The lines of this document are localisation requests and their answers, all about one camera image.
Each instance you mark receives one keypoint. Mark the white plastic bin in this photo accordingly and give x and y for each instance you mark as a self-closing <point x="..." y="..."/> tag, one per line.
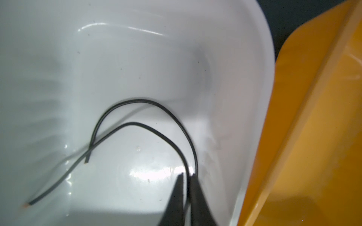
<point x="64" y="63"/>

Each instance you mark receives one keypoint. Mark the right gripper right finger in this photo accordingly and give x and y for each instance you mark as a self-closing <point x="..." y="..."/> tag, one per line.
<point x="200" y="212"/>

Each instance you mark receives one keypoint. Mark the yellow plastic bin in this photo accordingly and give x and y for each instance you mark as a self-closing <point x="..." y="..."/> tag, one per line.
<point x="308" y="167"/>

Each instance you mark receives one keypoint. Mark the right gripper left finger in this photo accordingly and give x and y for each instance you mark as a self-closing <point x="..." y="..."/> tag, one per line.
<point x="174" y="213"/>

